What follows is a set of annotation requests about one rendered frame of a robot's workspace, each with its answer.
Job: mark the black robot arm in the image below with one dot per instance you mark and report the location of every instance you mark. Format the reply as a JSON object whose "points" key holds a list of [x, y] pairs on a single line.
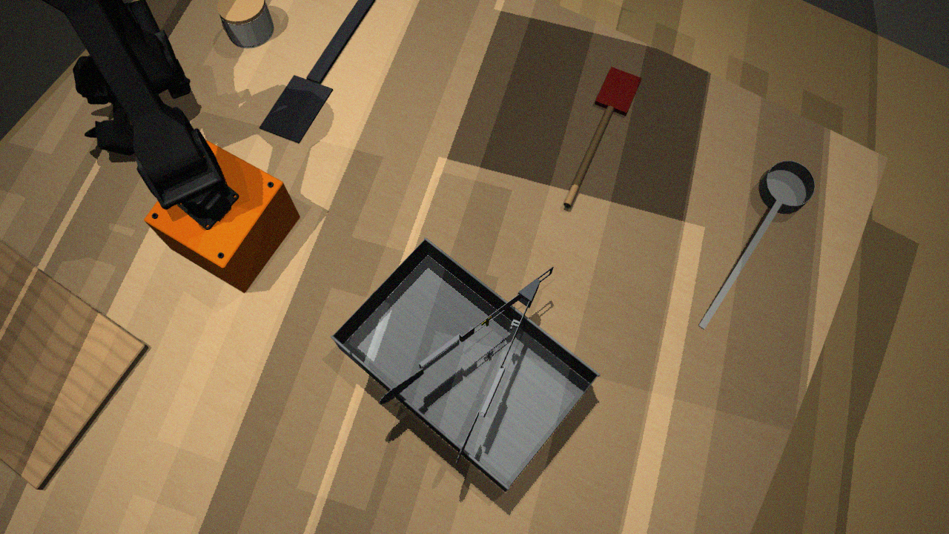
{"points": [[132, 61]]}

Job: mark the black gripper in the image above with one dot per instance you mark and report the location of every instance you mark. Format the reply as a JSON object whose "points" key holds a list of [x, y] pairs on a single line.
{"points": [[114, 135]]}

